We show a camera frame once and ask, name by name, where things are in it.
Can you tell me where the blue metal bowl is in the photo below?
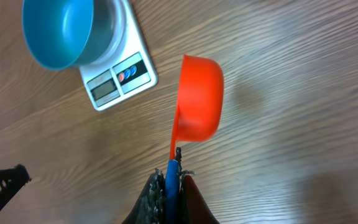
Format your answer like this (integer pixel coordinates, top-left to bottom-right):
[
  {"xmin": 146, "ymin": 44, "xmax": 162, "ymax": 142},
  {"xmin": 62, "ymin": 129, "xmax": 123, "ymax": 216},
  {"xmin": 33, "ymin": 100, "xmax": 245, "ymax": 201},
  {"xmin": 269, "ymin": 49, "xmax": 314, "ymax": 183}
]
[{"xmin": 22, "ymin": 0, "xmax": 114, "ymax": 70}]

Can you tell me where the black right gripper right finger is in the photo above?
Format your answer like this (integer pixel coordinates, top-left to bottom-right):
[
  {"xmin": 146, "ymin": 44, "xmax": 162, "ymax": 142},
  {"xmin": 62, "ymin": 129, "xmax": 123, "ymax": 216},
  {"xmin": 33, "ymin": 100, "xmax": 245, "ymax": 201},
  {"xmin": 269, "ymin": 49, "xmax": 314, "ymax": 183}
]
[{"xmin": 175, "ymin": 147, "xmax": 219, "ymax": 224}]

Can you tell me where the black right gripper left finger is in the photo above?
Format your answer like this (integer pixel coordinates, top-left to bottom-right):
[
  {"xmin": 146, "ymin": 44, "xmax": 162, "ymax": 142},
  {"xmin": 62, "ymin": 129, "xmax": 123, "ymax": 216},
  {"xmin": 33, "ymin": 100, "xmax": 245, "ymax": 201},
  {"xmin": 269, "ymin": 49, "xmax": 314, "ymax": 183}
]
[{"xmin": 122, "ymin": 169, "xmax": 166, "ymax": 224}]

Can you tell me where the white digital kitchen scale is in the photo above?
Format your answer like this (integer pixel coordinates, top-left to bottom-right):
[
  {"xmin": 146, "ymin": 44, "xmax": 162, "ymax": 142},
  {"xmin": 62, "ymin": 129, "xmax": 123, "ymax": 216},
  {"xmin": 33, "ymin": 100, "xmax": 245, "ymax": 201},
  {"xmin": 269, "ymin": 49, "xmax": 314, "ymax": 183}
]
[{"xmin": 80, "ymin": 0, "xmax": 158, "ymax": 111}]

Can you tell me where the orange scoop with blue handle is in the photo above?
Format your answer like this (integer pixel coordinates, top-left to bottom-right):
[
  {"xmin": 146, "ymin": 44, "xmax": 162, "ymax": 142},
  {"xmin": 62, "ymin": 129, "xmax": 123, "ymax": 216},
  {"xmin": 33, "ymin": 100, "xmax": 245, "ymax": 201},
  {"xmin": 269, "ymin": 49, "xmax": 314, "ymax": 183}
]
[{"xmin": 164, "ymin": 55, "xmax": 224, "ymax": 223}]

